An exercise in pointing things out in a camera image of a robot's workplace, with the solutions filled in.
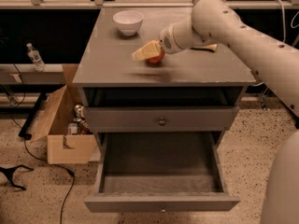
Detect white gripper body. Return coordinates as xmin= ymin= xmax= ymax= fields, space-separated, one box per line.
xmin=159 ymin=17 xmax=203 ymax=54

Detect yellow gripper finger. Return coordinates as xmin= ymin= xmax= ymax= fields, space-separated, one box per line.
xmin=132 ymin=40 xmax=162 ymax=61

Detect red apple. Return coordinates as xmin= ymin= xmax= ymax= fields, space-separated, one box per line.
xmin=146 ymin=40 xmax=164 ymax=63

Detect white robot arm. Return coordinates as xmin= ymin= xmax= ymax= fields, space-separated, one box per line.
xmin=133 ymin=0 xmax=299 ymax=224

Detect closed grey upper drawer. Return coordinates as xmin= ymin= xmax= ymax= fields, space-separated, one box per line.
xmin=83 ymin=106 xmax=239 ymax=133

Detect grey drawer cabinet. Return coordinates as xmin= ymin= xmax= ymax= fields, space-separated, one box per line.
xmin=72 ymin=7 xmax=256 ymax=213

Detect open grey middle drawer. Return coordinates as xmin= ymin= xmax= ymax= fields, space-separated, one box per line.
xmin=84 ymin=132 xmax=240 ymax=213

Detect yellow sponge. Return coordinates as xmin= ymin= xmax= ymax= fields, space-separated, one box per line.
xmin=192 ymin=44 xmax=217 ymax=52

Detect white ceramic bowl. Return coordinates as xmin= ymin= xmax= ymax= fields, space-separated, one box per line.
xmin=113 ymin=10 xmax=144 ymax=35

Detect cans inside cardboard box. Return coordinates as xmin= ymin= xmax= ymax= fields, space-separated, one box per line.
xmin=67 ymin=105 xmax=91 ymax=135

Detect clear plastic water bottle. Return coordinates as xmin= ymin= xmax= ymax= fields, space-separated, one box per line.
xmin=26 ymin=43 xmax=45 ymax=72

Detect open cardboard box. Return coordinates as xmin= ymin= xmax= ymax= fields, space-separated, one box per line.
xmin=30 ymin=64 xmax=100 ymax=164

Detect black table leg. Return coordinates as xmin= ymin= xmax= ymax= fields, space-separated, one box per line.
xmin=19 ymin=92 xmax=46 ymax=140

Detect black stand leg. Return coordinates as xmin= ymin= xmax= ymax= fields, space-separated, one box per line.
xmin=0 ymin=164 xmax=33 ymax=190

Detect grey window ledge rail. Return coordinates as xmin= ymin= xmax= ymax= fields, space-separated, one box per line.
xmin=0 ymin=63 xmax=78 ymax=85

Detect black floor cable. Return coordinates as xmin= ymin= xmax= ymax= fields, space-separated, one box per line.
xmin=0 ymin=37 xmax=76 ymax=224

